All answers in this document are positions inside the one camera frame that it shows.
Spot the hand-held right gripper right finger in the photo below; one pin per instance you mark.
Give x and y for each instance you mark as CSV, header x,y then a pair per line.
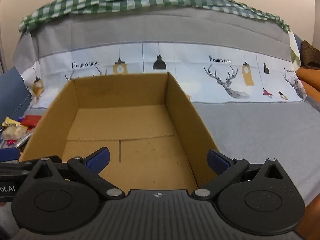
x,y
217,162

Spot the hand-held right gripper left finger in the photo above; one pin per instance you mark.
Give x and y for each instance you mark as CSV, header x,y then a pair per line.
x,y
97,161

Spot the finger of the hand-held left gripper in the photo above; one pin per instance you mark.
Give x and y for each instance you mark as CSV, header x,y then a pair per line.
x,y
15,168
8,154

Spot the clear pastry packet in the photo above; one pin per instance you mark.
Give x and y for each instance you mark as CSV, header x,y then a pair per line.
x,y
12,131

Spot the brown cardboard box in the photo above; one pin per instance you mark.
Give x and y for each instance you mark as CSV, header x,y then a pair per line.
x,y
125,120

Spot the yellow snack packet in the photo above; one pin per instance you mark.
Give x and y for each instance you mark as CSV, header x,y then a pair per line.
x,y
10,122

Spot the dark red flat packet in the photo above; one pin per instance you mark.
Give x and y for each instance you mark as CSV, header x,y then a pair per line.
x,y
31,119

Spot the blue cushion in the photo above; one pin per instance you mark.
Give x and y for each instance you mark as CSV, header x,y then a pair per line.
x,y
12,90

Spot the orange cloth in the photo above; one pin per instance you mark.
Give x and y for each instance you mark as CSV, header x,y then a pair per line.
x,y
311,76

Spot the brown cloth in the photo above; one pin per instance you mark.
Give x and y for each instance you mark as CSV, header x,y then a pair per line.
x,y
310,55

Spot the green checked cloth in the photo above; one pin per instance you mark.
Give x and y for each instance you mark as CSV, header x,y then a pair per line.
x,y
100,0

